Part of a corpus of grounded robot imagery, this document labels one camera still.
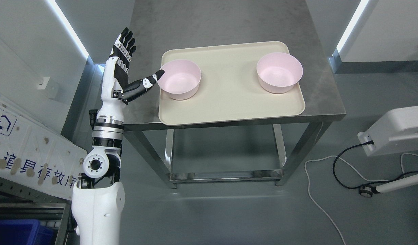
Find pink bowl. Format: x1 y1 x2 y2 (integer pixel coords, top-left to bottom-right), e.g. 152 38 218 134
158 59 202 100
256 52 303 94

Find white sign board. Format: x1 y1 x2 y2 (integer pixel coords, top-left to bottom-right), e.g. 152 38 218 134
0 96 87 200

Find white machine on stand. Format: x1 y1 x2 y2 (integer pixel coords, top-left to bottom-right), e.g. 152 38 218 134
357 106 418 157

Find white stand leg with caster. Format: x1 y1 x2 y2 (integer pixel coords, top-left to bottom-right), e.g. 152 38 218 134
358 173 418 198

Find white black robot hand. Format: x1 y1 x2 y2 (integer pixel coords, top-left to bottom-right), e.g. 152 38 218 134
97 27 165 121

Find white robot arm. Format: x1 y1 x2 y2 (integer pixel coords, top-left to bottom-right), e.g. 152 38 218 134
71 107 126 245

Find black power cable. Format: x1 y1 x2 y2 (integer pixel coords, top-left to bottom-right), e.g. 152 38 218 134
333 142 418 190

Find stainless steel table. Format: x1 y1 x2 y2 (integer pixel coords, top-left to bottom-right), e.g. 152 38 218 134
125 0 346 186

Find white power cable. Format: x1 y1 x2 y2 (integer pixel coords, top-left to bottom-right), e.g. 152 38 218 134
304 152 418 245

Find beige plastic tray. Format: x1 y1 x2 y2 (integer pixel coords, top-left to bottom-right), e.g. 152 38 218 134
158 41 305 126

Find blue plastic bin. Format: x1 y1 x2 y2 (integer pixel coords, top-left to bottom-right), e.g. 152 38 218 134
0 219 54 245

